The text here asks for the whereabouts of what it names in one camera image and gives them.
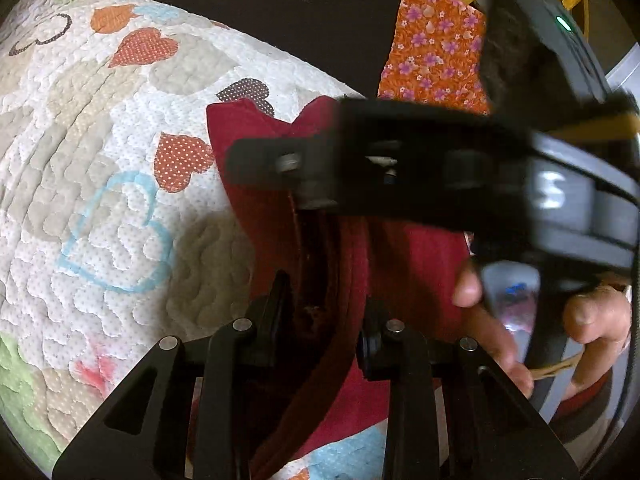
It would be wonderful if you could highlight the person's right hand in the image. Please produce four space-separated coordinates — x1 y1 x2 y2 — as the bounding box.
451 259 633 401

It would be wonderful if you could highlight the heart patterned white quilt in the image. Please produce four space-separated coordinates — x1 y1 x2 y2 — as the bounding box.
0 0 388 480

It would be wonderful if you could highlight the dark red garment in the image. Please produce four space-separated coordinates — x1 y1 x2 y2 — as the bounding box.
206 96 468 479

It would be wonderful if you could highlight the orange floral bedsheet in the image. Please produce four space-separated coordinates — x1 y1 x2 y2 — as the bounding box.
378 0 489 115

